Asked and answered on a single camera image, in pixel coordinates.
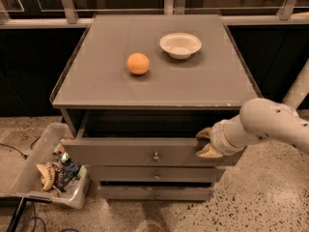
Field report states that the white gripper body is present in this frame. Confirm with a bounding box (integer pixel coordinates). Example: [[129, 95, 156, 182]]
[[211, 120, 245, 156]]

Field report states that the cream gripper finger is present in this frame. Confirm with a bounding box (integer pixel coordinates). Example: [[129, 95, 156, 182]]
[[196, 143, 223, 159], [195, 128, 211, 140]]

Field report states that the grey top drawer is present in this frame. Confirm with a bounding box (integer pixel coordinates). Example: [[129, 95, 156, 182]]
[[65, 110, 241, 167]]

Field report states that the grey drawer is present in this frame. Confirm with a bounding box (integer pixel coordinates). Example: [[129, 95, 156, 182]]
[[65, 110, 241, 167], [87, 166, 225, 183], [98, 186, 213, 201]]

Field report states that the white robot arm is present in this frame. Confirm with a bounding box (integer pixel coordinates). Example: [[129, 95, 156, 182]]
[[196, 60, 309, 159]]

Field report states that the grey drawer cabinet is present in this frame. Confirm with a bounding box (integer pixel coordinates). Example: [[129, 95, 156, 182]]
[[51, 15, 261, 188]]

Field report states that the grey bottom drawer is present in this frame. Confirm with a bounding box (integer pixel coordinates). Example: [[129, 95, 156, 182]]
[[98, 186, 213, 201]]

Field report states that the grey middle drawer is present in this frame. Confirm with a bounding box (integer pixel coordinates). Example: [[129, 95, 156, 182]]
[[87, 166, 225, 183]]

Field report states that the white paper bowl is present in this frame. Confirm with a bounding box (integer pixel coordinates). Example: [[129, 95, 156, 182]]
[[159, 33, 202, 60]]

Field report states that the orange ball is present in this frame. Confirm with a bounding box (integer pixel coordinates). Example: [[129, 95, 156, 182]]
[[126, 53, 150, 75]]

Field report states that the blue black snack bag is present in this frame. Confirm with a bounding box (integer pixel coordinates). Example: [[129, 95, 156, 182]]
[[53, 163, 80, 192]]

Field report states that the green snack packet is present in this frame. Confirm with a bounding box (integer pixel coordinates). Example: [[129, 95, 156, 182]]
[[60, 152, 71, 166]]

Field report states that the red soda can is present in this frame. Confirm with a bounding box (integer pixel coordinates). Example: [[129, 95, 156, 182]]
[[52, 143, 65, 157]]

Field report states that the tan crumpled paper bag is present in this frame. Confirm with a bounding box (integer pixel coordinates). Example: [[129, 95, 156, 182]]
[[37, 164, 55, 191]]

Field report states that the clear plastic bin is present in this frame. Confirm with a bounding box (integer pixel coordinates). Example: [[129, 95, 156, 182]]
[[0, 123, 90, 209]]

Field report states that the black metal stand leg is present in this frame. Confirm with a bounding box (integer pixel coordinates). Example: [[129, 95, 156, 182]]
[[6, 197, 27, 232]]

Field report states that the metal window railing frame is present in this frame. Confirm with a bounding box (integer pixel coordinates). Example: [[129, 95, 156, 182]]
[[0, 0, 309, 29]]

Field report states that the black floor cable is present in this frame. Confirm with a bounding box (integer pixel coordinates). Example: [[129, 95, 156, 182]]
[[0, 136, 42, 160]]

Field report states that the blue floor cable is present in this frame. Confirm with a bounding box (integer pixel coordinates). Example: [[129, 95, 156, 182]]
[[19, 202, 47, 232]]

